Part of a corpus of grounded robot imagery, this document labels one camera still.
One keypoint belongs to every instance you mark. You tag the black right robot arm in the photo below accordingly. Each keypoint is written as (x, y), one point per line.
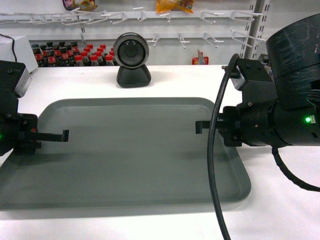
(279, 108)

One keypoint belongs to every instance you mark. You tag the orange hanging snack bag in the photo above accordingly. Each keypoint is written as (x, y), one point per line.
(163, 6)

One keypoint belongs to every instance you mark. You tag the white checkout table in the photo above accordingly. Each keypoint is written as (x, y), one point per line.
(257, 200)

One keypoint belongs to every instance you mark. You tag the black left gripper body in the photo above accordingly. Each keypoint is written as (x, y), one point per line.
(27, 144)

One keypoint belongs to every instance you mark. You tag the grey rectangular serving tray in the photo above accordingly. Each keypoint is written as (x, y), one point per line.
(121, 152)

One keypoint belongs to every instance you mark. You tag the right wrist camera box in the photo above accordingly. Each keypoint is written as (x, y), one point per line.
(252, 80)

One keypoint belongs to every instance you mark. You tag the red snack pouch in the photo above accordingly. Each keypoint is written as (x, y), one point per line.
(200, 59)

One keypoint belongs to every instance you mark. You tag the black barcode scanner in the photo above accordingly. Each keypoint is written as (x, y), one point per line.
(131, 53)

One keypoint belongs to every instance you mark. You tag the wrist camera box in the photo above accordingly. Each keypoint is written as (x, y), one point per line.
(252, 80)
(23, 83)

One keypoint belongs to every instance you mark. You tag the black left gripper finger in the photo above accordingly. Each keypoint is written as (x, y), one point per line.
(50, 137)

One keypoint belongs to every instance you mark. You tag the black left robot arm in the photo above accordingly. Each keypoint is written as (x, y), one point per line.
(9, 102)

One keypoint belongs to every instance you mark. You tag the white cash drawer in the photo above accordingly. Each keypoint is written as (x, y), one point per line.
(20, 51)

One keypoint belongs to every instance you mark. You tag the purple hanging snack bag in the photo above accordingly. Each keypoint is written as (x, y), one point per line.
(82, 5)

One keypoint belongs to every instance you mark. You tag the white peg hook rail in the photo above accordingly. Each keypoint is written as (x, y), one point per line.
(78, 16)

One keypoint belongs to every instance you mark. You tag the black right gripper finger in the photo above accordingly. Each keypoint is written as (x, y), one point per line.
(200, 125)

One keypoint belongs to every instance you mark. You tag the red cap cola bottle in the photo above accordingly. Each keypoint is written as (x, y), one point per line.
(94, 60)
(109, 60)
(78, 61)

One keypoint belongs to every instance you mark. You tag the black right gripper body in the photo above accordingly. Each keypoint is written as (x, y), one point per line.
(253, 125)

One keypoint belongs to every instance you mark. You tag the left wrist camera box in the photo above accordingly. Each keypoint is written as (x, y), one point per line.
(23, 83)

